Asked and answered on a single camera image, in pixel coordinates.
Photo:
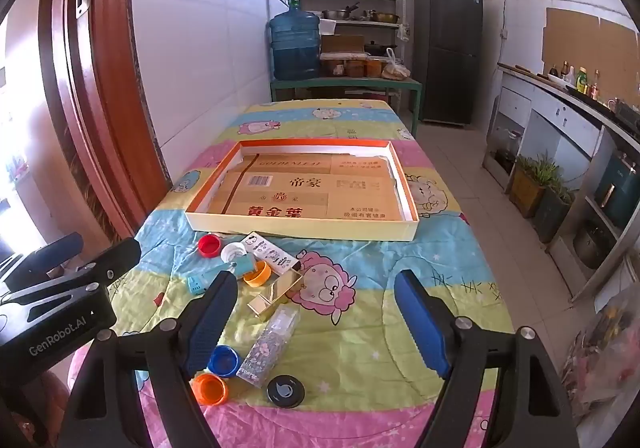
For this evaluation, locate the metal cooking pot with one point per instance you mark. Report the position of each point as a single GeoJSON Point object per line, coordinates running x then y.
{"type": "Point", "coordinates": [590, 245]}

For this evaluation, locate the white bottle cap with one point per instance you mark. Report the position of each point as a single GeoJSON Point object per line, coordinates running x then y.
{"type": "Point", "coordinates": [233, 252]}

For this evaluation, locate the shallow orange-rimmed box tray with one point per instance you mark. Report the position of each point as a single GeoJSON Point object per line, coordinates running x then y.
{"type": "Point", "coordinates": [300, 229]}

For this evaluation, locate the white patterned small box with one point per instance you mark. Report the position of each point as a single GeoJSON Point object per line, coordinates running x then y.
{"type": "Point", "coordinates": [270, 250]}

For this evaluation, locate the black pan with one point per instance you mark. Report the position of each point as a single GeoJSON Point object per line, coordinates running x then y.
{"type": "Point", "coordinates": [380, 49]}

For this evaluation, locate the blue water jug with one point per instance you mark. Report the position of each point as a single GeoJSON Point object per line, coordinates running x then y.
{"type": "Point", "coordinates": [295, 43]}

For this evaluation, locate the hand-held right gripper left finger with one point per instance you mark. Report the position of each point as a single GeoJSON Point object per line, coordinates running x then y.
{"type": "Point", "coordinates": [210, 323]}

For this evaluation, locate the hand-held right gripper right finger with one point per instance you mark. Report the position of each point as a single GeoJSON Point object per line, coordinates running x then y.
{"type": "Point", "coordinates": [420, 323]}

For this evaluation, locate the green bench table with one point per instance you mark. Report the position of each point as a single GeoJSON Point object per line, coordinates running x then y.
{"type": "Point", "coordinates": [345, 84]}

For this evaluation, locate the white kitchen counter cabinet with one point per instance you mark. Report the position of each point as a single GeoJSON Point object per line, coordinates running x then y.
{"type": "Point", "coordinates": [560, 123]}

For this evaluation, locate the teal kitchen appliance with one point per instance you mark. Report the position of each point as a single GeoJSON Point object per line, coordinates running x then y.
{"type": "Point", "coordinates": [617, 188]}

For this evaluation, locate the teal lighter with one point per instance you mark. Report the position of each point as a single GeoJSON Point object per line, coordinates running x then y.
{"type": "Point", "coordinates": [243, 267]}

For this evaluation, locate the potted plant yellow pot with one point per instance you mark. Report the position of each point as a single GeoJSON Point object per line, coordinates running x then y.
{"type": "Point", "coordinates": [527, 188]}

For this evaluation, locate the plastic bag with food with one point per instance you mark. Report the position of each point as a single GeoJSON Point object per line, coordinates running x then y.
{"type": "Point", "coordinates": [395, 69]}

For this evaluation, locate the red wooden door frame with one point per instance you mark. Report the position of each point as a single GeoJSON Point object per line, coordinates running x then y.
{"type": "Point", "coordinates": [100, 103]}

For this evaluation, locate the printed cardboard liner sheet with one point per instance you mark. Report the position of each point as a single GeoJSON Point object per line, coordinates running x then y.
{"type": "Point", "coordinates": [300, 188]}

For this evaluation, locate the potted plant dark pot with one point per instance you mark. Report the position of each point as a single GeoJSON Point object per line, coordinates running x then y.
{"type": "Point", "coordinates": [550, 215]}

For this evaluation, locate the orange bottle cap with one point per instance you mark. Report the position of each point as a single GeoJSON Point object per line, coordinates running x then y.
{"type": "Point", "coordinates": [257, 273]}
{"type": "Point", "coordinates": [209, 389]}

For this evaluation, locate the blue bottle cap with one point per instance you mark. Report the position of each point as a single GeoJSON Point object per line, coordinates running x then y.
{"type": "Point", "coordinates": [223, 360]}

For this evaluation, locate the row of food jars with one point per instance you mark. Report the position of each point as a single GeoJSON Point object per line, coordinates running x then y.
{"type": "Point", "coordinates": [350, 68]}

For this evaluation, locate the gold small box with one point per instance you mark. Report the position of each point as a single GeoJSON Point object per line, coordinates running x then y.
{"type": "Point", "coordinates": [280, 290]}

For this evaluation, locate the cartoon printed blanket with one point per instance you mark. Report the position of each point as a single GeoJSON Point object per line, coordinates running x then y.
{"type": "Point", "coordinates": [375, 368]}

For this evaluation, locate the brown cardboard box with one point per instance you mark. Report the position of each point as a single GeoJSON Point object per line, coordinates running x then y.
{"type": "Point", "coordinates": [342, 44]}

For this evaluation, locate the colourful plastic bag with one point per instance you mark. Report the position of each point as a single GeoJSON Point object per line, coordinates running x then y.
{"type": "Point", "coordinates": [605, 358]}

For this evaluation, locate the green bottle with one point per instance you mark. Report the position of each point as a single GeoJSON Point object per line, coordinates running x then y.
{"type": "Point", "coordinates": [581, 82]}

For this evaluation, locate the cardboard sheet on wall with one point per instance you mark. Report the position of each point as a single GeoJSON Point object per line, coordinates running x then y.
{"type": "Point", "coordinates": [575, 38]}

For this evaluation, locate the red bottle cap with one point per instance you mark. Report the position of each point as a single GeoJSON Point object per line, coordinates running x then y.
{"type": "Point", "coordinates": [209, 246]}

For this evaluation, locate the dark grey refrigerator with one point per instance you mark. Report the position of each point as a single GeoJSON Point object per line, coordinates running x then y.
{"type": "Point", "coordinates": [445, 53]}

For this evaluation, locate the black round cap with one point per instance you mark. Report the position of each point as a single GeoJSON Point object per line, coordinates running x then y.
{"type": "Point", "coordinates": [285, 390]}

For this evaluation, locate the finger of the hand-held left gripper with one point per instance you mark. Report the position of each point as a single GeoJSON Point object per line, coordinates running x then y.
{"type": "Point", "coordinates": [47, 252]}
{"type": "Point", "coordinates": [117, 258]}

